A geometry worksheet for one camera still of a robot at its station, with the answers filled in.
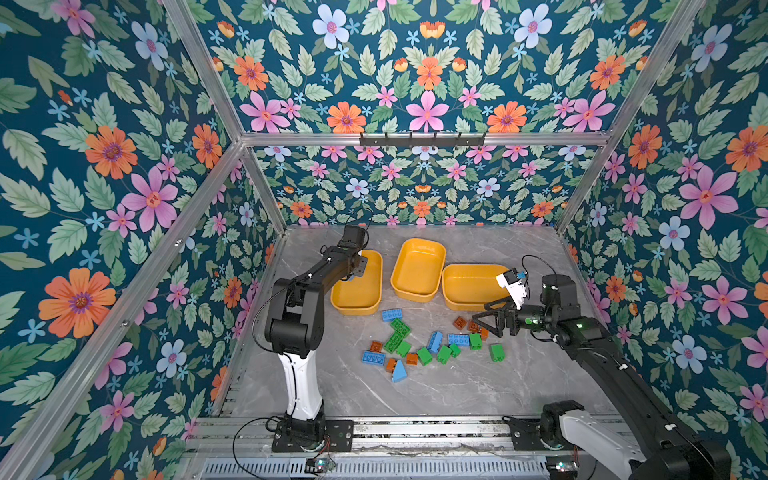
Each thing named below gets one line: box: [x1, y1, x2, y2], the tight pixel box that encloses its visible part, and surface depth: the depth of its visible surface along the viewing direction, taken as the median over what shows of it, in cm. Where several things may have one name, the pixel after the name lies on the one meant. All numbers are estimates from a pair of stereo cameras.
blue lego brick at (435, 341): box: [428, 330, 444, 354], surface depth 90 cm
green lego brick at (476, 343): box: [469, 332, 483, 351], surface depth 90 cm
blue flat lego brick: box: [447, 334, 470, 346], surface depth 90 cm
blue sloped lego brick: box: [392, 359, 407, 383], surface depth 84 cm
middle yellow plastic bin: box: [390, 238, 446, 303], surface depth 107 cm
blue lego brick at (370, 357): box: [362, 351, 386, 366], surface depth 88 cm
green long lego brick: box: [390, 318, 411, 337], surface depth 95 cm
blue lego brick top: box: [382, 308, 403, 322], surface depth 95 cm
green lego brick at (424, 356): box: [417, 347, 433, 367], surface depth 86 cm
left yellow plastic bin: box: [330, 250, 383, 316], surface depth 100 cm
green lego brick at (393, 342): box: [384, 332, 404, 354], surface depth 90 cm
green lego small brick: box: [437, 345, 452, 365], surface depth 87 cm
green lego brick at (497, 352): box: [490, 344, 505, 362], surface depth 88 cm
